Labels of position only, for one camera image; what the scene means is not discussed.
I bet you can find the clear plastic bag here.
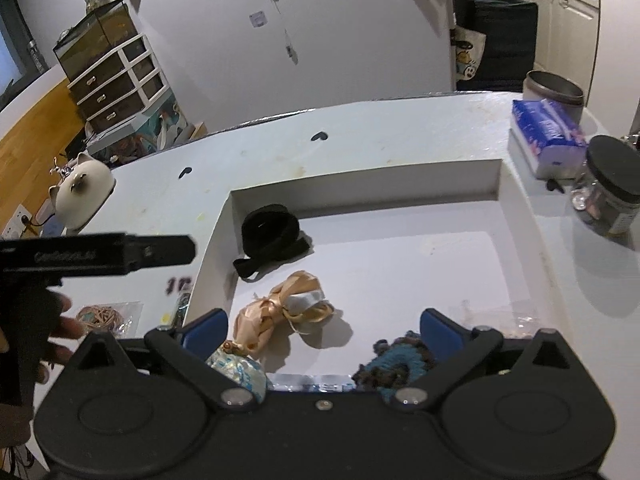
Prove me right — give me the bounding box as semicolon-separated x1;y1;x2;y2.
457;299;541;338

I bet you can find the black hair band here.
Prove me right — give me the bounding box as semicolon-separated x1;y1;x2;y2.
232;203;312;281

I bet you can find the bag of beige hair ties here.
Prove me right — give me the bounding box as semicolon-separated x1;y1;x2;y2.
75;301;144;337

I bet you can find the blue tissue pack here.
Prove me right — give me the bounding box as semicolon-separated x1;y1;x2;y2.
509;99;588;180

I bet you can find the shallow white box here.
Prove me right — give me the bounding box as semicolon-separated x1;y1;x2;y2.
181;158;561;396

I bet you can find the glass tank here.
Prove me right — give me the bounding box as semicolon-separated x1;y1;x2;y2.
52;0;138;81

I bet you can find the blue floral drawstring pouch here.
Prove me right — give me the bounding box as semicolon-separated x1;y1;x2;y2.
206;340;268;403

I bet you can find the white kitchen cabinet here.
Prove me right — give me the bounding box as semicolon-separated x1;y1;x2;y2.
525;0;601;106

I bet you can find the glass jar with black lid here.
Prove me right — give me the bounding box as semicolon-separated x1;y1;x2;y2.
571;135;640;238

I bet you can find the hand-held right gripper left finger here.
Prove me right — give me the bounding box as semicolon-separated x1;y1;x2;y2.
75;308;256;413

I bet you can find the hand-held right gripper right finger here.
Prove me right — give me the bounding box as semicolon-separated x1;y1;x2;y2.
392;308;576;413

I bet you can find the printed tote bag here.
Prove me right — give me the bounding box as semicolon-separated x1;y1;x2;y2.
450;27;487;81

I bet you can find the white and brown drawer cabinet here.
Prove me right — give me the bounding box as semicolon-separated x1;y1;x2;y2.
67;35;171;133

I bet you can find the colourful clutter pile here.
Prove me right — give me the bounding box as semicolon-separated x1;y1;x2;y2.
87;105;208;166

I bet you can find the cream cat figurine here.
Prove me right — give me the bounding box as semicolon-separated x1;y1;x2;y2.
49;152;115;231

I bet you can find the person's left hand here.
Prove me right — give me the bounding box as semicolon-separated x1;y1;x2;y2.
36;294;86;383

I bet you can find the black chair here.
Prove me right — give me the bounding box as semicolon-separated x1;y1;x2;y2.
452;0;538;92

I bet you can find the clear face mask packet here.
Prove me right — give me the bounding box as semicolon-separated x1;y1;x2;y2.
267;372;357;393

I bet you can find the peach ribbon scrunchie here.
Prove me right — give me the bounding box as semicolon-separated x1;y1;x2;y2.
235;270;343;358

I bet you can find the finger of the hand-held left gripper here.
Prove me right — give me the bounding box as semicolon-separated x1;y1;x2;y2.
125;234;197;274

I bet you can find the round metal tin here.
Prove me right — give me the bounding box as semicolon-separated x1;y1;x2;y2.
523;70;585;121

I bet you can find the dark blue knitted scrunchie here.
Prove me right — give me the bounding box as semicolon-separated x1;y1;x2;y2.
351;330;433;406

